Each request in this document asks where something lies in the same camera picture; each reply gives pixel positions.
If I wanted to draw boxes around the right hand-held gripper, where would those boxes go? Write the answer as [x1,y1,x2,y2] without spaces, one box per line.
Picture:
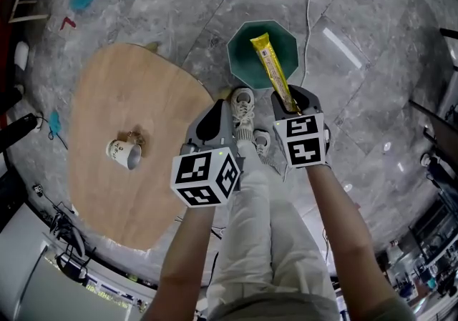
[270,84,331,169]

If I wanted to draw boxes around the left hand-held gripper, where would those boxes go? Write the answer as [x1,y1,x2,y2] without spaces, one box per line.
[170,99,246,209]

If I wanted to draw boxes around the yellow long wrapper trash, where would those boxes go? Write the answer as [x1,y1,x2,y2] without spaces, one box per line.
[249,32,302,114]

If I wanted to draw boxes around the green octagonal trash bin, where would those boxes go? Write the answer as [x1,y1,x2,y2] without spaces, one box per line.
[226,19,300,91]

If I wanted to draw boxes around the brown wrapper trash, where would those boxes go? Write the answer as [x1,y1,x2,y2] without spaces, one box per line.
[124,129,147,147]

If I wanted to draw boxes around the white paper cup trash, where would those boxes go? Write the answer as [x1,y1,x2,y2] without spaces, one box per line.
[105,138,143,171]

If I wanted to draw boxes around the person's right forearm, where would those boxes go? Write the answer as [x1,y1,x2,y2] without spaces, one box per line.
[306,163,395,313]

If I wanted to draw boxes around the person's left forearm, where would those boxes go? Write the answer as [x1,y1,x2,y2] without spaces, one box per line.
[142,200,216,321]

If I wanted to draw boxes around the person's left white shoe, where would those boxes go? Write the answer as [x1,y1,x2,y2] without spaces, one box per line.
[230,87,256,140]

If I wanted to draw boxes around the person's white shoe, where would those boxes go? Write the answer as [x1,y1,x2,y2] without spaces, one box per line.
[230,87,256,140]
[252,129,284,174]

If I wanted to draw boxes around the person's right white shoe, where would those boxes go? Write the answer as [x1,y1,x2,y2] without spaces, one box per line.
[252,129,284,174]

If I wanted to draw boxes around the person's beige trousers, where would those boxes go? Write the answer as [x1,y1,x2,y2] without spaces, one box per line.
[206,136,339,321]

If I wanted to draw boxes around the small teal fuzzy patch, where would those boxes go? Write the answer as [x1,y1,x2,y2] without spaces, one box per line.
[47,110,63,137]

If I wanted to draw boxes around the person's grey-green shirt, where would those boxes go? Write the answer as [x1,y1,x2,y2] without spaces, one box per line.
[207,291,418,321]

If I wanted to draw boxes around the black box device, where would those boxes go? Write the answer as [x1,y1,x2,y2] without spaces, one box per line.
[0,113,39,154]

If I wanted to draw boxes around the white rounded device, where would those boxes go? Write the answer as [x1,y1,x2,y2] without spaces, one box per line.
[14,40,30,71]

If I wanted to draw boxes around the white cabinet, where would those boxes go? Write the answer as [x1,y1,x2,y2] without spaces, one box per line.
[0,201,155,321]

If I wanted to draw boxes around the white floor cable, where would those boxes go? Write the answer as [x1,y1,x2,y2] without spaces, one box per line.
[299,0,313,89]

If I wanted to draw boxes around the thin black cable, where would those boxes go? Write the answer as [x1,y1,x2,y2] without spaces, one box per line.
[34,115,69,151]

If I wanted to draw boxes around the bundle of black cables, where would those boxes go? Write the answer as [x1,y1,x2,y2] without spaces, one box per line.
[32,183,98,282]

